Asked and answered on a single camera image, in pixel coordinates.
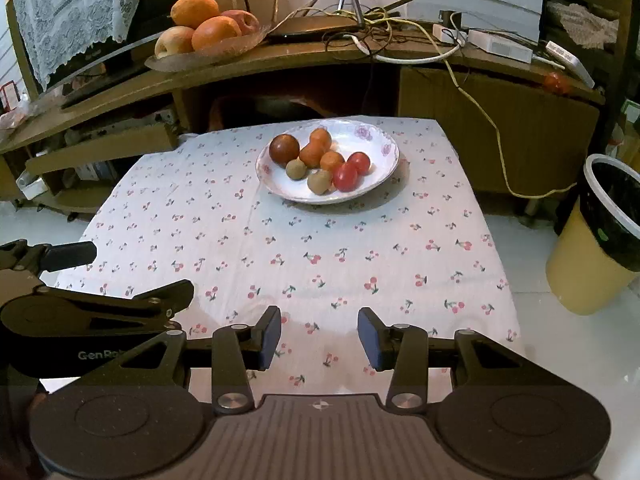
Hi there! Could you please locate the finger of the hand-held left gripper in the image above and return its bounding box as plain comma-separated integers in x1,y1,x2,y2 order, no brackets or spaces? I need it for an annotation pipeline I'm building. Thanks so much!
45,280,195,333
0,240,97,274

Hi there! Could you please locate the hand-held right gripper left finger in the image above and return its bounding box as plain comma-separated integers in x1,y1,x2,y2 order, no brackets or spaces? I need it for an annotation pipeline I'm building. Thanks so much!
112,305,282,416

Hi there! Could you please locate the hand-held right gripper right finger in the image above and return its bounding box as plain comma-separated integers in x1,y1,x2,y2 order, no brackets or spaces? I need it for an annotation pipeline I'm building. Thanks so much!
357,307,538,412

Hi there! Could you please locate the white floral plate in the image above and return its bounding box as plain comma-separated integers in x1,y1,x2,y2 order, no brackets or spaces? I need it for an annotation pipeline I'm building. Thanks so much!
256,120,401,206

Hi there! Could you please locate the dark red tomato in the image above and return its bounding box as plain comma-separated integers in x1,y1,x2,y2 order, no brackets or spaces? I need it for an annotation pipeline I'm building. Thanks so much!
269,135,301,165

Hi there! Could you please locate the cherry print tablecloth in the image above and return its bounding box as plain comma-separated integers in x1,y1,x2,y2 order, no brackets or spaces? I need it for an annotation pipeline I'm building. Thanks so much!
52,116,523,396

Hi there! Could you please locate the wooden keyboard tray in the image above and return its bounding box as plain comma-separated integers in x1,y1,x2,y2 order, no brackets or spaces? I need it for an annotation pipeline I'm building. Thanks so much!
25,125,181,176

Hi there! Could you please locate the yellow trash bin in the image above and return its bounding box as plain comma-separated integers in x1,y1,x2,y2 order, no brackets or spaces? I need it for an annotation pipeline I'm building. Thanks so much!
545,154,640,316

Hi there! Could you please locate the pale apple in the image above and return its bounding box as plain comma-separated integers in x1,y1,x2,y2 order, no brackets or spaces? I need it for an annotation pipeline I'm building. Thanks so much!
154,26,196,59

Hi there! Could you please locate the glass fruit dish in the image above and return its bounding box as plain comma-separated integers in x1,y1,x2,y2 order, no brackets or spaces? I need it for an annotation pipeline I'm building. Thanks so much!
145,25,271,73

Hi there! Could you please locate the white lace cloth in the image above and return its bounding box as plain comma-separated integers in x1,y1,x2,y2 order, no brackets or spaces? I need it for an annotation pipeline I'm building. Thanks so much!
12,0,146,88

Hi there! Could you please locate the large orange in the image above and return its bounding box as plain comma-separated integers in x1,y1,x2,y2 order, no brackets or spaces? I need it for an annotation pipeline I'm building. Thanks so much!
171,0,221,28
191,16,243,52

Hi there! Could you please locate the wooden desk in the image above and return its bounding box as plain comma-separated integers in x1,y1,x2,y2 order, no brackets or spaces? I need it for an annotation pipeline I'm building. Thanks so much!
0,25,608,211

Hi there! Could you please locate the red apple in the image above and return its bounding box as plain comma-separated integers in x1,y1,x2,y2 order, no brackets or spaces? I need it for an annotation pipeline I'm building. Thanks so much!
220,9,261,36

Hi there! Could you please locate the black router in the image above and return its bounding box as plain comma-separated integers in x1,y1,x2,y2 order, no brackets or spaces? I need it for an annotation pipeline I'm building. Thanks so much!
267,0,416,43

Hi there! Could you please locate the white power adapter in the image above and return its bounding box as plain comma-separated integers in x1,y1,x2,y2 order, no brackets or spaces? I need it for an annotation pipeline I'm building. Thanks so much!
432,22,468,43

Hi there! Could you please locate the small red tomato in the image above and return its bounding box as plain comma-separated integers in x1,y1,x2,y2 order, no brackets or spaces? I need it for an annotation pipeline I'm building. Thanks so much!
544,72,571,95

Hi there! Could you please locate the white power strip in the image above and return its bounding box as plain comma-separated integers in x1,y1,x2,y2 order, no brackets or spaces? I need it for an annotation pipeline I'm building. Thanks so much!
467,29,536,63

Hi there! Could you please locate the flat white device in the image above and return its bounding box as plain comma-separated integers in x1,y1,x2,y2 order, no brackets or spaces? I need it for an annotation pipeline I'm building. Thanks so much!
545,40,596,88

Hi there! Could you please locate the beige lace cloth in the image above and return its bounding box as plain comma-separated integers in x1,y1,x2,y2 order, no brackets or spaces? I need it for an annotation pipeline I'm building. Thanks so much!
545,2,621,51

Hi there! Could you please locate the yellow cable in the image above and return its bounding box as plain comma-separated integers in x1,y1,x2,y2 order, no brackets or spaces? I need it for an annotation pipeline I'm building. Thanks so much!
345,12,578,198

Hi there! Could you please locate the black cable tangle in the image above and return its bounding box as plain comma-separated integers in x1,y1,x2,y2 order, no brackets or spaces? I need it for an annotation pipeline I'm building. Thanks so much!
320,25,401,56

